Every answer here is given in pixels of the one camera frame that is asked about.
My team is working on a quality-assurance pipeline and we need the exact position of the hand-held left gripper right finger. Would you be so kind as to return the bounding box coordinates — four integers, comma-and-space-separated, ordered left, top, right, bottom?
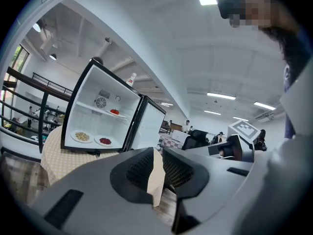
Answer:
162, 146, 282, 235

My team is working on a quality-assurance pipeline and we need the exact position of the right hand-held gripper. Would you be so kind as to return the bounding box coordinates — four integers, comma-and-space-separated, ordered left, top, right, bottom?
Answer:
184, 119, 261, 162

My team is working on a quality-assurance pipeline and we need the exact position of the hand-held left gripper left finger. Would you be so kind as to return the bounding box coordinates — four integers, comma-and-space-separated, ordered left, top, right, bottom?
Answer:
31, 146, 173, 235

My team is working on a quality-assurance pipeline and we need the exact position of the pile of brown granola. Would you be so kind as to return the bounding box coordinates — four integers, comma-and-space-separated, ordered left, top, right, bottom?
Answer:
74, 131, 90, 141

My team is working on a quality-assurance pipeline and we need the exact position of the black mini fridge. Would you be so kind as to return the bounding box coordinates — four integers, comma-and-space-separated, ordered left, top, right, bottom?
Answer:
60, 58, 167, 154

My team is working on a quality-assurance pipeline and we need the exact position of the white plate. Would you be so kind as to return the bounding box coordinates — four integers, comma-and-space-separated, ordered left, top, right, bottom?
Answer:
106, 109, 127, 119
93, 134, 114, 147
70, 129, 94, 143

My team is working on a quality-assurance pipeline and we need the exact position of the round grey vent grille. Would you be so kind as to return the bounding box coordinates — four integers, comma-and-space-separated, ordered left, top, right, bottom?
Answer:
94, 95, 108, 109

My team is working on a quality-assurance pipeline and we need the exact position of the black office chair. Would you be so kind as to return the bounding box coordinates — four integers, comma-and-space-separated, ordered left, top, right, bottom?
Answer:
181, 129, 210, 152

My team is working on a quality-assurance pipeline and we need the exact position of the red white checked tablecloth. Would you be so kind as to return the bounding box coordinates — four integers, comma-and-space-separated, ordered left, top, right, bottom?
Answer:
158, 133, 189, 148

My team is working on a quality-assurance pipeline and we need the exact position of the beige checked tablecloth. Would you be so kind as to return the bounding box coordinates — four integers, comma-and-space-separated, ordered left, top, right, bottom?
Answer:
40, 125, 167, 207

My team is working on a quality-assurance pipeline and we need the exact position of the clear bottle of yellow liquid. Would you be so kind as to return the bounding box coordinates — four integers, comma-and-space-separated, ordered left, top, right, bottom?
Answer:
125, 72, 137, 87

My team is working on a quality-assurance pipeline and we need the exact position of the black metal balcony railing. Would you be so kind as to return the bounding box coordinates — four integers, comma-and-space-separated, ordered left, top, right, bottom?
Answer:
32, 72, 74, 95

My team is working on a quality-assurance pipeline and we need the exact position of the person's blue clothing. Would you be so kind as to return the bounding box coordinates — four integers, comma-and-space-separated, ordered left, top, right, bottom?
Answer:
283, 28, 313, 140

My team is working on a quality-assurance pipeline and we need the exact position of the large window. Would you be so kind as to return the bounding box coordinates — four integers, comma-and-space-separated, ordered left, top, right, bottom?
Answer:
0, 45, 30, 130

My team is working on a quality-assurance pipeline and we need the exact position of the person's face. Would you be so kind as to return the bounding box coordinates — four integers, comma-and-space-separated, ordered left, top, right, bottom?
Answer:
229, 0, 302, 35

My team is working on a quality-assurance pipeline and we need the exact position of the black railing with wooden rail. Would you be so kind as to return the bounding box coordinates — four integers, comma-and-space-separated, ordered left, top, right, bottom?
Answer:
0, 66, 72, 154

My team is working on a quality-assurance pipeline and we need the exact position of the black head-mounted camera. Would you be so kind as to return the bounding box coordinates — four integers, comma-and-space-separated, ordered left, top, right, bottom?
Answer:
216, 0, 246, 20

